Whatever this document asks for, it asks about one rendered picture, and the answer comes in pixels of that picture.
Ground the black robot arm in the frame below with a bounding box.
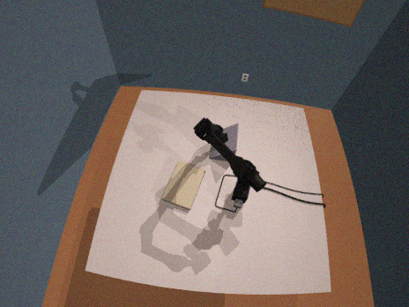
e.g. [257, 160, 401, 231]
[193, 117, 266, 192]

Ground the tan wooden block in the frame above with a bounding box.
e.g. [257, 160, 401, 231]
[162, 161, 205, 210]

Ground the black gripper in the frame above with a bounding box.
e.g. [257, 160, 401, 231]
[232, 178, 248, 200]

